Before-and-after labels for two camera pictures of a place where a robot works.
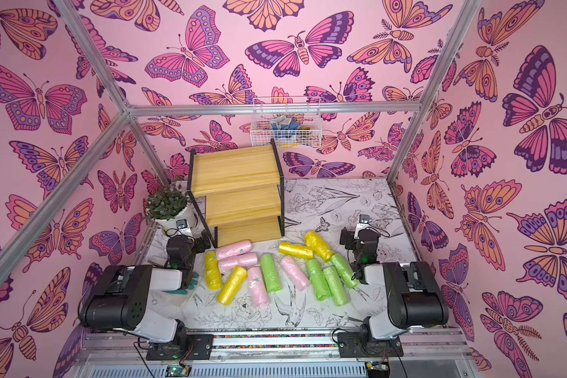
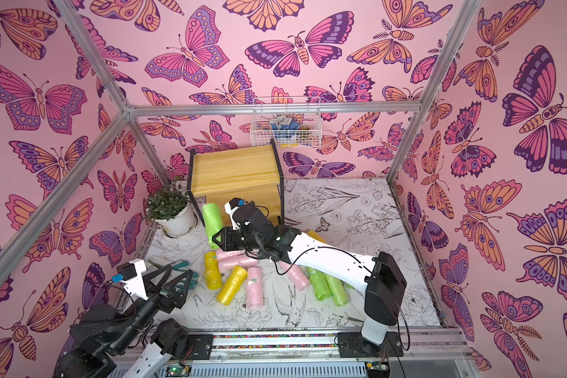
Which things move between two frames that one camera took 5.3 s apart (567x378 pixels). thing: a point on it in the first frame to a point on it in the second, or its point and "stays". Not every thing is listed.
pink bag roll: x=234 y=248 stays
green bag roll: x=270 y=276 to x=213 y=222
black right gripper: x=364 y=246 to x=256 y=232
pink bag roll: x=296 y=275 stays
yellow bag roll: x=232 y=286 stays
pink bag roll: x=246 y=260 stays
